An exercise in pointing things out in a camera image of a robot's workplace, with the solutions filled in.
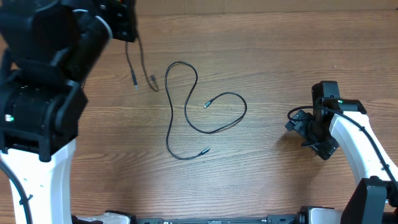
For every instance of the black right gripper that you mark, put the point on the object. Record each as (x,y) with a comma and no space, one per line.
(306,130)

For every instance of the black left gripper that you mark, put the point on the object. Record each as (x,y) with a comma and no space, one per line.
(123,23)

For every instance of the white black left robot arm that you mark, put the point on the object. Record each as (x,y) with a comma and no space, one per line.
(52,46)

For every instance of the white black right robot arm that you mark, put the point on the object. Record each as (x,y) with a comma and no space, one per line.
(332,122)

